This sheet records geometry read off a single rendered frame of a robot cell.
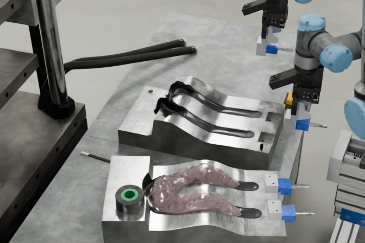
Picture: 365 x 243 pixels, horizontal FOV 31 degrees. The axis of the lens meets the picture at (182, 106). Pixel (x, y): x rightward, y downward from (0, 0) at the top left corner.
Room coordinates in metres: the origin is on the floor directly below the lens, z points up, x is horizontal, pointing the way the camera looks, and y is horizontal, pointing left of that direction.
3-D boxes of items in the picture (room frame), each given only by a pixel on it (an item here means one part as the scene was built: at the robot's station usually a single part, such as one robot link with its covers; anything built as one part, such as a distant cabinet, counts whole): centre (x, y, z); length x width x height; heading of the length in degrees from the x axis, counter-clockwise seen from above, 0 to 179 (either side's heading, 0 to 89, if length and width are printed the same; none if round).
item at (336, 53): (1.51, -0.42, 1.25); 0.11 x 0.11 x 0.08; 23
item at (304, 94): (1.60, -0.37, 1.09); 0.09 x 0.08 x 0.12; 74
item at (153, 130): (1.70, -0.07, 0.87); 0.50 x 0.26 x 0.14; 71
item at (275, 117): (1.68, -0.30, 0.87); 0.05 x 0.05 x 0.04; 71
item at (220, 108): (1.69, -0.08, 0.92); 0.35 x 0.16 x 0.09; 71
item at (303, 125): (1.59, -0.38, 0.93); 0.13 x 0.05 x 0.05; 74
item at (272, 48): (2.03, -0.34, 0.93); 0.13 x 0.05 x 0.05; 73
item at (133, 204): (1.28, 0.15, 0.93); 0.08 x 0.08 x 0.04
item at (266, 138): (1.57, -0.26, 0.87); 0.05 x 0.05 x 0.04; 71
